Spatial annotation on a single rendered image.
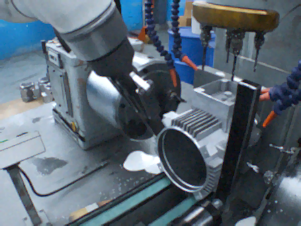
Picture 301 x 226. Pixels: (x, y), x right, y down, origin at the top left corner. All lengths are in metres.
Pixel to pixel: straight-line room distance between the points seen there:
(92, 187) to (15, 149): 0.33
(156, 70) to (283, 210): 0.47
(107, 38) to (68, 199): 0.55
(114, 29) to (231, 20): 0.20
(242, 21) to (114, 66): 0.23
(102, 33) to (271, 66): 0.50
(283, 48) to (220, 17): 0.29
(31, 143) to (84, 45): 0.29
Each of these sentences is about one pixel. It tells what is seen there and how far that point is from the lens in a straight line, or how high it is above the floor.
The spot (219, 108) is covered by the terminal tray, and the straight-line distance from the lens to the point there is 0.52.
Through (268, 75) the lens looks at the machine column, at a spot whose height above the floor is 1.15.
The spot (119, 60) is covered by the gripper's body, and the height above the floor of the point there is 1.26.
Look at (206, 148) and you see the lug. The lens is 0.47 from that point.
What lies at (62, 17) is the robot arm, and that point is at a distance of 0.32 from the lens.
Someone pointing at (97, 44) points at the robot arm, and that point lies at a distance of 0.34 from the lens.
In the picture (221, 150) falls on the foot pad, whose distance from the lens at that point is 0.50.
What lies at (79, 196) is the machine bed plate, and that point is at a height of 0.80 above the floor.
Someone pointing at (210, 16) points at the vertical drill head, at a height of 1.31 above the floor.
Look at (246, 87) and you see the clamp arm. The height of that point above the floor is 1.25.
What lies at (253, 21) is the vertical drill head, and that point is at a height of 1.32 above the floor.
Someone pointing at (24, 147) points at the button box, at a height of 1.06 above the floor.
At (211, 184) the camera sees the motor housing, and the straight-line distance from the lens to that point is 0.52.
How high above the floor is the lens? 1.37
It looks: 30 degrees down
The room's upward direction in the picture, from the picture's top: straight up
